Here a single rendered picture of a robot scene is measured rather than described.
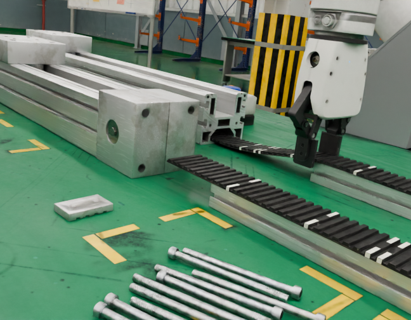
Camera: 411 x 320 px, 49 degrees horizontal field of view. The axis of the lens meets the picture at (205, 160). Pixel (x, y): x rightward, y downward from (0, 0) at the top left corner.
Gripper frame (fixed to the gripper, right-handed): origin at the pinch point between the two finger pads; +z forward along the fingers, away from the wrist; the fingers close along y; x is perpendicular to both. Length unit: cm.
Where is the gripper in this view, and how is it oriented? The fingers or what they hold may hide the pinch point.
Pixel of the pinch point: (317, 150)
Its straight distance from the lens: 65.8
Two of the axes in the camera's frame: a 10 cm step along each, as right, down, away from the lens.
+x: -6.6, -2.9, 6.9
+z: -1.0, 9.5, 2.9
